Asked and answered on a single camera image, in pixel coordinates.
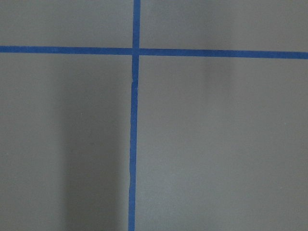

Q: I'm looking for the blue tape line lengthwise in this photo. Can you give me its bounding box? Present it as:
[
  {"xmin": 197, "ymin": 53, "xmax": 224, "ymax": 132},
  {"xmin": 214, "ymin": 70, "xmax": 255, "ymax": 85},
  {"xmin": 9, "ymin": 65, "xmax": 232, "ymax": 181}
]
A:
[{"xmin": 128, "ymin": 0, "xmax": 141, "ymax": 231}]

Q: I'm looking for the blue tape line crosswise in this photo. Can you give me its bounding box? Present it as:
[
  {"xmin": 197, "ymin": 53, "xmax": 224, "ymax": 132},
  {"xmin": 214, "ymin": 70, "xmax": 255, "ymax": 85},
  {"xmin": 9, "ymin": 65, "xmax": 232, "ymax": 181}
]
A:
[{"xmin": 0, "ymin": 46, "xmax": 308, "ymax": 60}]

